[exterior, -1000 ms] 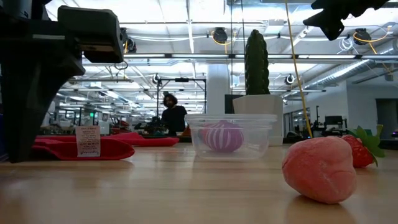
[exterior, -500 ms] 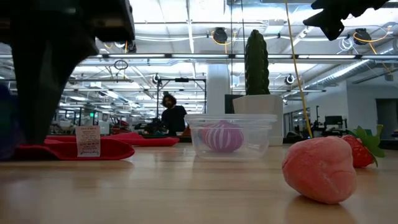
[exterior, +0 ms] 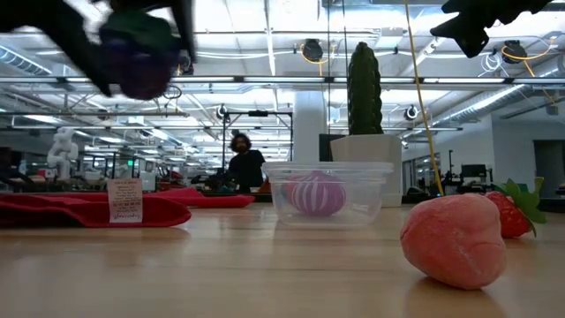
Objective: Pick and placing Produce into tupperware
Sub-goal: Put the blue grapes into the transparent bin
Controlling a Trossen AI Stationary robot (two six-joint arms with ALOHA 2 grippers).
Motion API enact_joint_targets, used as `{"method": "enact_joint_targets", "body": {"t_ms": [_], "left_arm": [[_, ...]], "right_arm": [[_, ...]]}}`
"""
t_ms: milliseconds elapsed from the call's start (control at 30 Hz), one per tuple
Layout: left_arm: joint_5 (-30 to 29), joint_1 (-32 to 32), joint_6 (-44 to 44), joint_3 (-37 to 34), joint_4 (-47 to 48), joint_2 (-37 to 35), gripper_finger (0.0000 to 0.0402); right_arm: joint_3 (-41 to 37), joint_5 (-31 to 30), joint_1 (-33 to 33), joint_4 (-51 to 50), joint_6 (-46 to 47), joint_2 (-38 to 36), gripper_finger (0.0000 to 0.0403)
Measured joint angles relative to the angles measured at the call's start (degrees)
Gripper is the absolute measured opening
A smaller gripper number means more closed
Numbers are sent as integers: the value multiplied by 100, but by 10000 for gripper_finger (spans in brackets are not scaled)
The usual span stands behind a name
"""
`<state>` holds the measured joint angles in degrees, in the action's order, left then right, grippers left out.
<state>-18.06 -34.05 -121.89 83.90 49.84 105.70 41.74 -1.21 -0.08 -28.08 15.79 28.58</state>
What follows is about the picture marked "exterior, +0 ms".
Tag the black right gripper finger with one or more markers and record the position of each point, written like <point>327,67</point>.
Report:
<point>468,35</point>

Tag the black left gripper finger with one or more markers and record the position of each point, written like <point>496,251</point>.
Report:
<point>88,53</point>
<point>185,35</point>

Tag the purple grapes toy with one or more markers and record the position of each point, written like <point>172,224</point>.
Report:
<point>141,66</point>

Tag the clear plastic tupperware container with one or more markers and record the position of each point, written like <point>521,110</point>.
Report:
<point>273,199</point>

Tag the red strawberry toy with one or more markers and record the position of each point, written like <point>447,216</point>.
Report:
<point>512,216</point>

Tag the purple white onion toy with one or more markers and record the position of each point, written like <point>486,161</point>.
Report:
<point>315,194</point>

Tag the pink peach toy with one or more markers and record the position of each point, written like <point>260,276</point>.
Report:
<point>454,243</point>

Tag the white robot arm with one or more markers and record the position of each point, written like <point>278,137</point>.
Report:
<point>62,152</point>

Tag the green cactus in white pot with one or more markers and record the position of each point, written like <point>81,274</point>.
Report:
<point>364,88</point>

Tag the black monitor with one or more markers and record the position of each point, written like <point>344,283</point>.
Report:
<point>324,148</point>
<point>473,171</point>

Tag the person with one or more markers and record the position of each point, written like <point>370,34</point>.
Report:
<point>246,170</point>

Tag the red cloth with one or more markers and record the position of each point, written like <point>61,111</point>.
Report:
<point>66,212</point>

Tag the black gantry frame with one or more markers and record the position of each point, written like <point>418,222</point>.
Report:
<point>258,113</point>

